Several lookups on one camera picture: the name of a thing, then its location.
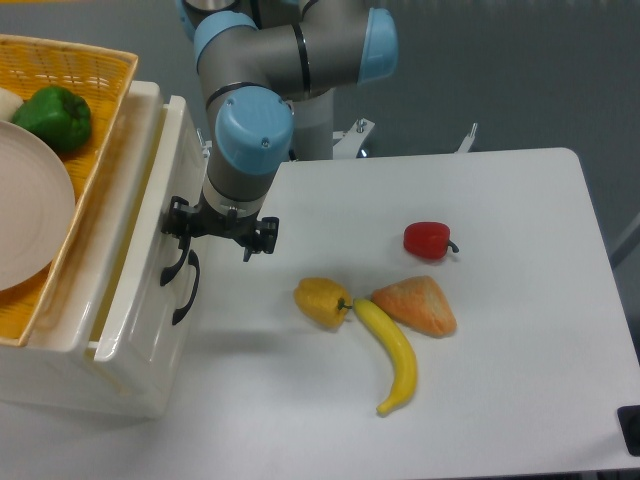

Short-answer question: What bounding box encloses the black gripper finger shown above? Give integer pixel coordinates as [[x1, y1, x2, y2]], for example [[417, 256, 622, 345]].
[[161, 195, 198, 250], [241, 217, 280, 262]]

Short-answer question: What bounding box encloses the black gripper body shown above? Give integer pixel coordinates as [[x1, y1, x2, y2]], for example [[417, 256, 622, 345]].
[[194, 202, 261, 246]]

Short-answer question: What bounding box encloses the black top drawer handle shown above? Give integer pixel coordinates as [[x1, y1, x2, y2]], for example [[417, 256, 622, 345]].
[[160, 235, 191, 287]]

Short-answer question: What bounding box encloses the black drawer handle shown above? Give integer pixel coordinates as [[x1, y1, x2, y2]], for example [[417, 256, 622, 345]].
[[160, 235, 191, 287], [171, 249, 201, 327]]

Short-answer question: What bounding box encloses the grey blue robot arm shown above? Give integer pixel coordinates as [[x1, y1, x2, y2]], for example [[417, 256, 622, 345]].
[[162, 1, 398, 258]]

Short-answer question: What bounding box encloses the white drawer cabinet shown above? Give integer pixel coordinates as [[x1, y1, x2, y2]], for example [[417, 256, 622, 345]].
[[1, 81, 182, 418]]

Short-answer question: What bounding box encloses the yellow toy bell pepper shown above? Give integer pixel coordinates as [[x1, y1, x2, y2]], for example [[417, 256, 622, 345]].
[[293, 277, 353, 330]]

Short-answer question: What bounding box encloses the pink plate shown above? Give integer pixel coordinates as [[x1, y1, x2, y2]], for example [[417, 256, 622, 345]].
[[1, 122, 76, 290]]

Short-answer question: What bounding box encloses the green toy bell pepper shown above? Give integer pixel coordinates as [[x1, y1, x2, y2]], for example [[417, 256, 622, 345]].
[[11, 85, 92, 153]]

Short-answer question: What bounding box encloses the yellow woven basket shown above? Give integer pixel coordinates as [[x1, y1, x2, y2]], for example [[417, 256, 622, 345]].
[[1, 34, 138, 347]]

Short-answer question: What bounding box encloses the red toy bell pepper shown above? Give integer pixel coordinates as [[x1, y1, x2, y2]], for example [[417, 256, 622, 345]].
[[403, 221, 459, 260]]

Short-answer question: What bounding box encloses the orange toy bread wedge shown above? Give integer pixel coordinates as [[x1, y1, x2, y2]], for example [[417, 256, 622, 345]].
[[371, 275, 457, 337]]

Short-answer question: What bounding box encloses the yellow toy banana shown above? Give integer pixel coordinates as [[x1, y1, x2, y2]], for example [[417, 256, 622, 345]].
[[353, 298, 418, 417]]

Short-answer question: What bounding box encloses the white toy vegetable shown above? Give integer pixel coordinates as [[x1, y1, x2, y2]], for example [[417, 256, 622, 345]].
[[0, 88, 24, 122]]

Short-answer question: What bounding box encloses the black object at table edge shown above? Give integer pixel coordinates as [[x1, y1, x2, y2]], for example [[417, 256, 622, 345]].
[[617, 405, 640, 457]]

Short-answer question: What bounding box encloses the black bottom drawer handle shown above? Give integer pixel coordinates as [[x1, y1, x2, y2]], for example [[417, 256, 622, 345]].
[[171, 249, 201, 327]]

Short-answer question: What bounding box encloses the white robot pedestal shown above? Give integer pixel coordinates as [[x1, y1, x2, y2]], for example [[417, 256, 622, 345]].
[[287, 89, 335, 150]]

